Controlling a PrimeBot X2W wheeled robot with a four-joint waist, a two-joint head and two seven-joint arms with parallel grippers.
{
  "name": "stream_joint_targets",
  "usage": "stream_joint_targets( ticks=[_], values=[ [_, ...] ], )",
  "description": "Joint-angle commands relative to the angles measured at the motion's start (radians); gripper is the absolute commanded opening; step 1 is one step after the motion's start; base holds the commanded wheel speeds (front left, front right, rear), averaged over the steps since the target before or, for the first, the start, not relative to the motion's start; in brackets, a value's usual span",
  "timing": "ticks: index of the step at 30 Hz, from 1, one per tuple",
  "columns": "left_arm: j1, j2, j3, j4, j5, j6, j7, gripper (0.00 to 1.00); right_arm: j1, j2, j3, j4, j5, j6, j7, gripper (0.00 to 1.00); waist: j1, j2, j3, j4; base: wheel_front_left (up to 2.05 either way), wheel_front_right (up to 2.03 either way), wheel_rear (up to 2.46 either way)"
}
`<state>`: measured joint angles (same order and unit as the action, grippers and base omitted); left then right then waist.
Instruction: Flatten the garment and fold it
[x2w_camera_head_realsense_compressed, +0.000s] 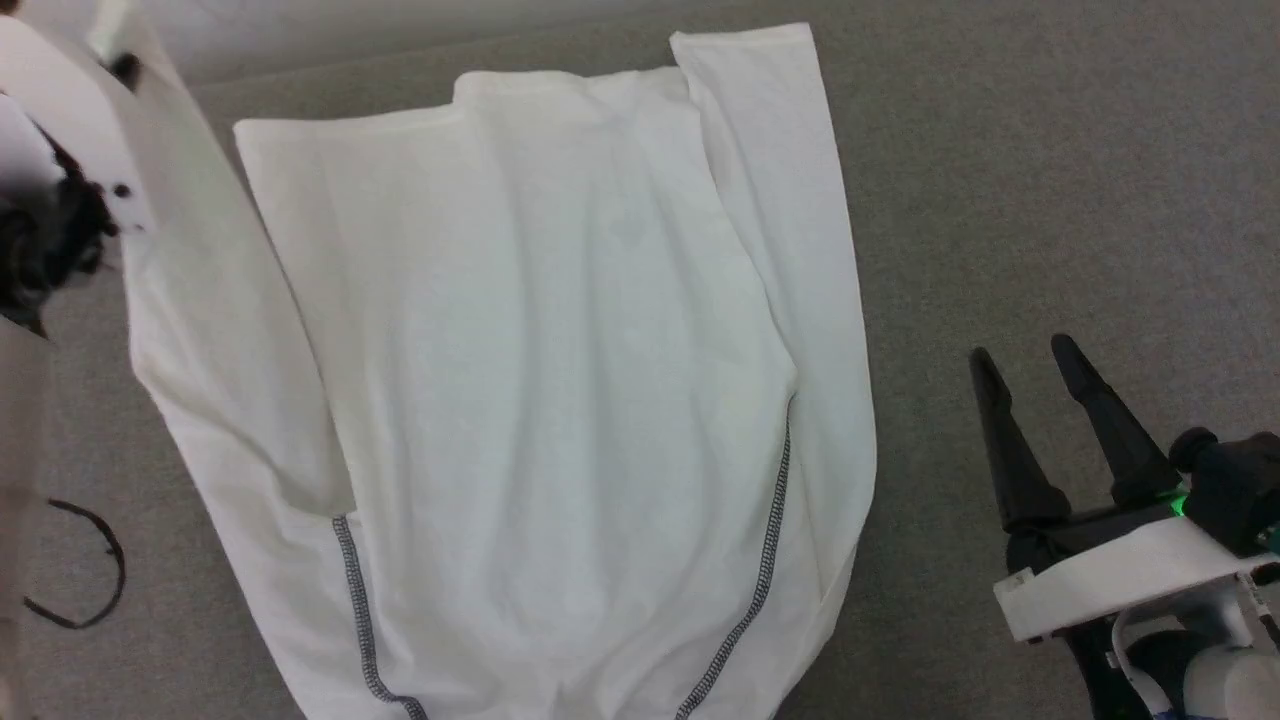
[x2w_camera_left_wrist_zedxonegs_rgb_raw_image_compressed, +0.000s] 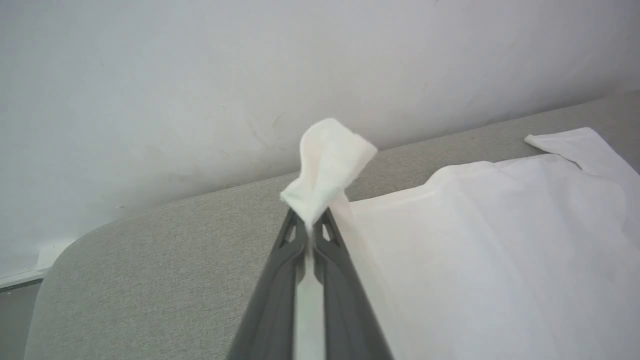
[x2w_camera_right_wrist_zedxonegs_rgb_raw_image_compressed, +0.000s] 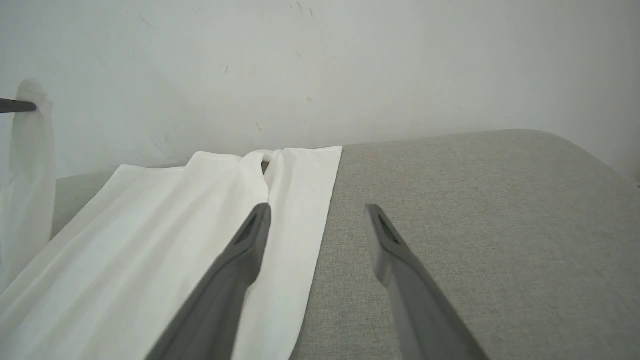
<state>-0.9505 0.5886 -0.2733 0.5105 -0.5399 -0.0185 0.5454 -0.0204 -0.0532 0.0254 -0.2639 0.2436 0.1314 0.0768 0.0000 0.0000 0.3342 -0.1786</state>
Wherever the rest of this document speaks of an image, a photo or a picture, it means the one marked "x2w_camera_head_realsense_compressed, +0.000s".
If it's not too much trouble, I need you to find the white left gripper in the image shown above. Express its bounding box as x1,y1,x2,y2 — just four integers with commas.
0,0,153,237

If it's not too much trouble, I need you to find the white long-sleeve garment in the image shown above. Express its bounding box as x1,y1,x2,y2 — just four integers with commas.
128,22,878,720

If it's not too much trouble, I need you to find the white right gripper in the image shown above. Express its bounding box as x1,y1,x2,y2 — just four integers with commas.
968,334,1273,644

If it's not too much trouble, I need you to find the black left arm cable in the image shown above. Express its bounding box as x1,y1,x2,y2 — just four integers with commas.
0,140,128,631

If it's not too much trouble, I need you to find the grey upholstered sofa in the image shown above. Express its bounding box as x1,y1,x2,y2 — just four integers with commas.
0,0,1280,720

